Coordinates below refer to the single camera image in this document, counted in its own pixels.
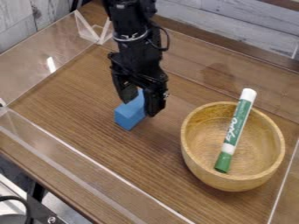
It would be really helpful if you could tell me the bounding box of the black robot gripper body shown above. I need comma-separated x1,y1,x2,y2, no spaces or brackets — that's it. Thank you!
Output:
107,31,169,91

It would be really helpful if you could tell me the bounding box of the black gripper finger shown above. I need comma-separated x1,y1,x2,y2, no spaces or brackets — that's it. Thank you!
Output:
112,71,137,104
143,83,168,117

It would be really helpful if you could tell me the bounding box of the blue foam block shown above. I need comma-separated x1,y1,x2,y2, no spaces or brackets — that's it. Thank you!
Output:
115,90,145,130

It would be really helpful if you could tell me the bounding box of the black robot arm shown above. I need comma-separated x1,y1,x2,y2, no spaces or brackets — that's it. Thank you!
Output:
103,0,171,117

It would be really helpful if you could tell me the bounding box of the brown wooden bowl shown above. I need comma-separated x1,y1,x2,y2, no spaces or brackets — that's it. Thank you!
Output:
180,101,286,192

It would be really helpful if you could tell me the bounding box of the green dry erase marker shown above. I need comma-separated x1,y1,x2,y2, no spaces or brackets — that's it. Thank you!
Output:
214,88,258,173

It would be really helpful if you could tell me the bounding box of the clear acrylic corner bracket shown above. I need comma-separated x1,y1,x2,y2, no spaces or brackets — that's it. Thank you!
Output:
73,10,113,46

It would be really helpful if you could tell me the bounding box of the black cable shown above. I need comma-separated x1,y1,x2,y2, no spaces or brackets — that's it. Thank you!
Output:
0,195,40,224

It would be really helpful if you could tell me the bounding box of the black metal table bracket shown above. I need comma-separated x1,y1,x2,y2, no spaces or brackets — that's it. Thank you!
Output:
27,198,68,224

